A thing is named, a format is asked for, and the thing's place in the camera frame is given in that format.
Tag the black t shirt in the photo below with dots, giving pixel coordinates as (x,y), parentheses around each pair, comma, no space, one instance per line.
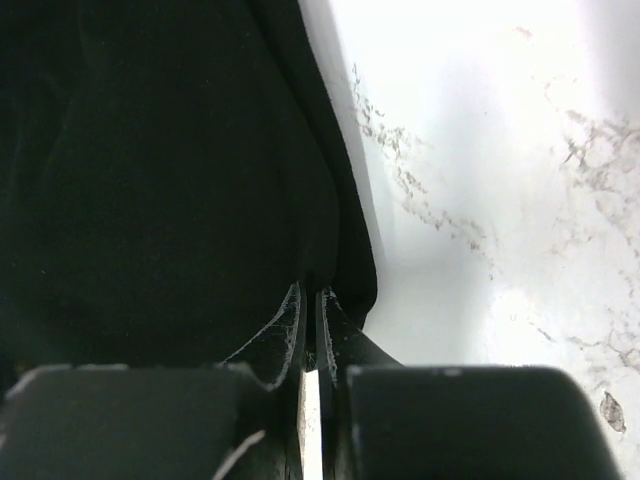
(169,169)

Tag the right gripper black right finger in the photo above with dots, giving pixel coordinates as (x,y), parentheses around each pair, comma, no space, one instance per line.
(383,420)

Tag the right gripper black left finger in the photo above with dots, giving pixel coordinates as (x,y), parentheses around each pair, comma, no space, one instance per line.
(234,420)

